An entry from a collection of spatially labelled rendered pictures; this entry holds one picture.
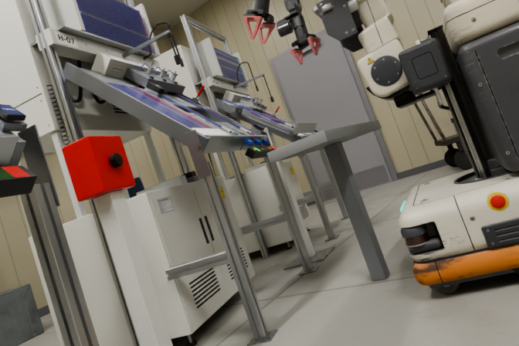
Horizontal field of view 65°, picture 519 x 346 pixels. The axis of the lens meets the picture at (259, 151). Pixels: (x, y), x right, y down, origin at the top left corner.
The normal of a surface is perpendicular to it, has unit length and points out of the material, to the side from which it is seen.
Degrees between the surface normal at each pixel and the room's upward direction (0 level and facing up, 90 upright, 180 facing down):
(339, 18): 90
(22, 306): 90
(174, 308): 90
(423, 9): 90
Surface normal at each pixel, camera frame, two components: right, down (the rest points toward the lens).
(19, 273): 0.77, -0.32
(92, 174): -0.33, 0.04
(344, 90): -0.54, 0.12
